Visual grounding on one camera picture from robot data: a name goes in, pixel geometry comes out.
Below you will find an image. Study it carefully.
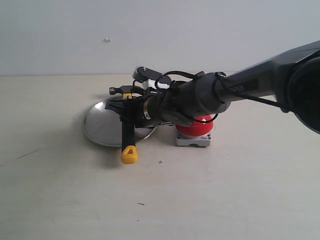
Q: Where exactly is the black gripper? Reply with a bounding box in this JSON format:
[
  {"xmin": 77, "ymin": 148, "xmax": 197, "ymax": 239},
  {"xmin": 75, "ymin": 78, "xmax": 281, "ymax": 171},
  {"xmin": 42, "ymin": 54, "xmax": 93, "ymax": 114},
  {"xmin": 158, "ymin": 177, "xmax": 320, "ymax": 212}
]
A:
[{"xmin": 104, "ymin": 93, "xmax": 165, "ymax": 130}]

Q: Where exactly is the yellow black claw hammer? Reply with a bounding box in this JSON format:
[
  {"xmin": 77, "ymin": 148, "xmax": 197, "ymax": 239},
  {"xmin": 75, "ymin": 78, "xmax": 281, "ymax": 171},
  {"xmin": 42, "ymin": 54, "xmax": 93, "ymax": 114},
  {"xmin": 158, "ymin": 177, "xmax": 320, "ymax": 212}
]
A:
[{"xmin": 109, "ymin": 85, "xmax": 138, "ymax": 165}]

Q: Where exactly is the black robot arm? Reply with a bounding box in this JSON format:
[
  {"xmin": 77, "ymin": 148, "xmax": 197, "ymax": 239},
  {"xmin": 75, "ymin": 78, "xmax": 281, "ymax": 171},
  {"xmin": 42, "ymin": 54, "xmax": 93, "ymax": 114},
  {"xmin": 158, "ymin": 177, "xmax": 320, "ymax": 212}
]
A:
[{"xmin": 105, "ymin": 41, "xmax": 320, "ymax": 133}]

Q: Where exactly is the red dome push button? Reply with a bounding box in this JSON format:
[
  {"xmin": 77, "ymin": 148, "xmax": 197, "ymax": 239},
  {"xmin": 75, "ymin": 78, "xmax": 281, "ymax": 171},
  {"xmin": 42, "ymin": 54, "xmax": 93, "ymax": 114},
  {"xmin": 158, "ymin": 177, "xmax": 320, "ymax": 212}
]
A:
[{"xmin": 175, "ymin": 115, "xmax": 214, "ymax": 147}]

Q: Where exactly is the round metal plate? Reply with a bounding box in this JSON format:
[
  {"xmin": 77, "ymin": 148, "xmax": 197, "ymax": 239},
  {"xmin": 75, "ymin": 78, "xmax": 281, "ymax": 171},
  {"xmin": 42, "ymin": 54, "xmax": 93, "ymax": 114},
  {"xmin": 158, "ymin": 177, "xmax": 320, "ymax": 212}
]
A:
[{"xmin": 82, "ymin": 95, "xmax": 156, "ymax": 147}]

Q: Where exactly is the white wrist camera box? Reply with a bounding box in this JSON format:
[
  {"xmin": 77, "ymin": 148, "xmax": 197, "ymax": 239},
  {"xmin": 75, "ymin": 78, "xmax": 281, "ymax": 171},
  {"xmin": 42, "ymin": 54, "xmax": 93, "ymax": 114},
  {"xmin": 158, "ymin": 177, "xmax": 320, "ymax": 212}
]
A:
[{"xmin": 132, "ymin": 66, "xmax": 172, "ymax": 90}]

